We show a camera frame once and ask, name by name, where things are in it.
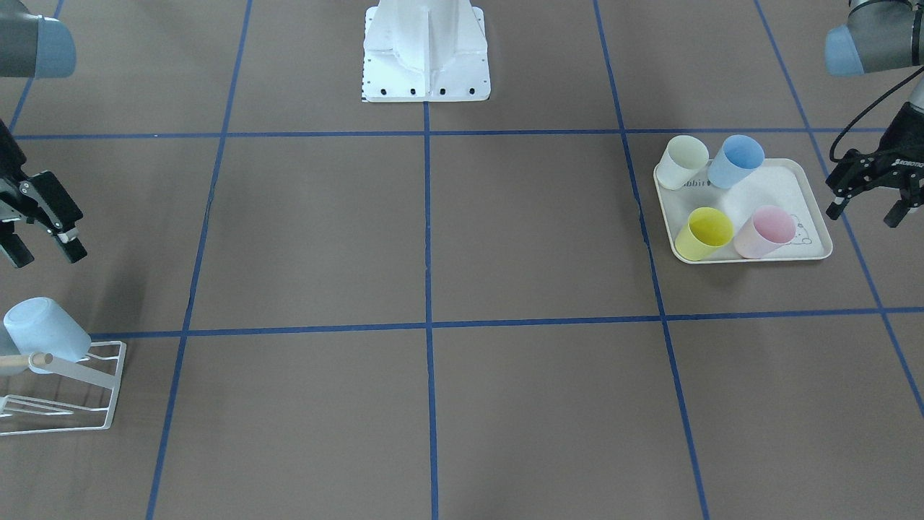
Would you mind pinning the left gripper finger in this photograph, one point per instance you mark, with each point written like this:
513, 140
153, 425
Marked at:
910, 199
857, 173

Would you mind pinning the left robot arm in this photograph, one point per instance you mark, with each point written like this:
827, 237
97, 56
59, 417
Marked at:
879, 36

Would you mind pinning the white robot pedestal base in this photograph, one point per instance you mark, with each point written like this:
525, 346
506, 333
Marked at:
425, 51

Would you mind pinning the blue cup back row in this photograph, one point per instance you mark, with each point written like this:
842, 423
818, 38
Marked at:
738, 157

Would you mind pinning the white wire cup rack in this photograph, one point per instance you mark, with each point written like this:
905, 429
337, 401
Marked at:
74, 397

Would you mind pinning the light blue cup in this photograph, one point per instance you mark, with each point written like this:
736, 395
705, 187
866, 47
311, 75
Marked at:
41, 325

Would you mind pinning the cream white cup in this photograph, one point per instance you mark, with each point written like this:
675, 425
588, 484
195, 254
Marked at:
683, 158

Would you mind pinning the pink cup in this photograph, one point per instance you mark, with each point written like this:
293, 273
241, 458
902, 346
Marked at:
768, 229

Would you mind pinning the wooden rack dowel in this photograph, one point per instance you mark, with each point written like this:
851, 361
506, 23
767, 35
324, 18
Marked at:
16, 364

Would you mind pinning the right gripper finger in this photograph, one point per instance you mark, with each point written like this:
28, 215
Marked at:
47, 203
13, 247

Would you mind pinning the yellow cup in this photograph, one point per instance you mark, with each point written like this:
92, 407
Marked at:
705, 231

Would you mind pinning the cream plastic tray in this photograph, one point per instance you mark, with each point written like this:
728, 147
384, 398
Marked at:
780, 182

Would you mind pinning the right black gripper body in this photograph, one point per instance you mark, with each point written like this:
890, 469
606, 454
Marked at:
9, 171

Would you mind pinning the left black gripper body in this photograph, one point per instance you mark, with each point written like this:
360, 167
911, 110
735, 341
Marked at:
907, 139

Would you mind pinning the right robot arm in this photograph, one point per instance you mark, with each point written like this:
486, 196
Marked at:
34, 47

